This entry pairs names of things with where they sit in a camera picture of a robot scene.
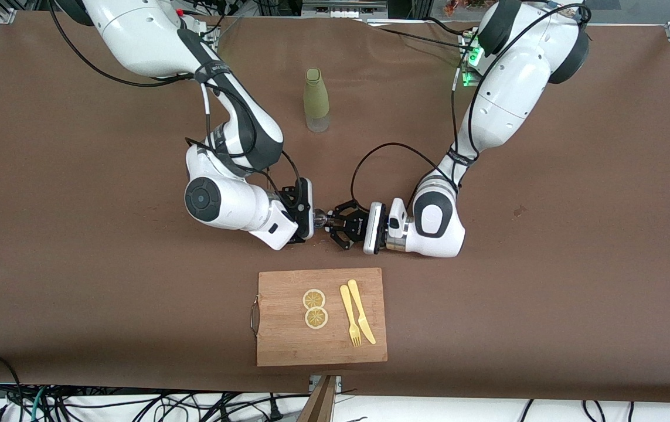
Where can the green sleeved glass bottle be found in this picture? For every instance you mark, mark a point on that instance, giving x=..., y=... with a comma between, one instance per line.
x=316, y=97

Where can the grey equipment box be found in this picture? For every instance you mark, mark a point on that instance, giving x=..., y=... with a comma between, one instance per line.
x=343, y=6

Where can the colourful background item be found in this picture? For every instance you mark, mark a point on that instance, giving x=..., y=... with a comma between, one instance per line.
x=463, y=6

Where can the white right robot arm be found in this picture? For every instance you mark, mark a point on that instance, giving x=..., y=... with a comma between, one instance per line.
x=135, y=35

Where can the wooden beam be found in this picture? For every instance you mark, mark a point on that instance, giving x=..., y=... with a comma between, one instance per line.
x=320, y=407

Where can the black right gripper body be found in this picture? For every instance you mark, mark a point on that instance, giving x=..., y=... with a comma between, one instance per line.
x=298, y=206

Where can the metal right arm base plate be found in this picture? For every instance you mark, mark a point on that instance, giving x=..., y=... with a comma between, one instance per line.
x=214, y=35

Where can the wooden cutting board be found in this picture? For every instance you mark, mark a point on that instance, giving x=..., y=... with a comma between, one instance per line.
x=288, y=346

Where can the small clear glass measuring cup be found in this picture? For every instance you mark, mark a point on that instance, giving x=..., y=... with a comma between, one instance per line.
x=319, y=220

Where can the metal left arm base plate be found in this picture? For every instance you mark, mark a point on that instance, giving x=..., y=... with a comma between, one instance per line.
x=466, y=79

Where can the yellow plastic fork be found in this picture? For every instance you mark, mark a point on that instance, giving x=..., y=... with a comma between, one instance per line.
x=347, y=308

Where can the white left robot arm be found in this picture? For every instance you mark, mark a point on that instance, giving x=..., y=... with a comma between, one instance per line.
x=510, y=99

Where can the brown table cover sheet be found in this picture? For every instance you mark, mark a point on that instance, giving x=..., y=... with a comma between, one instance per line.
x=575, y=264

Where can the yellow plastic knife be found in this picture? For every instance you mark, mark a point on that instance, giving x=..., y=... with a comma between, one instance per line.
x=364, y=319

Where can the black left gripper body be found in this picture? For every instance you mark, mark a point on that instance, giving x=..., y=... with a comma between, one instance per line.
x=353, y=223

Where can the small metal bracket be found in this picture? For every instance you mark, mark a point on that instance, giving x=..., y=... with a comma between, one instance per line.
x=338, y=382

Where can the yellow lemon slice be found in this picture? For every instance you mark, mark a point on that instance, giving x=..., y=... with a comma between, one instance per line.
x=314, y=299
x=316, y=318

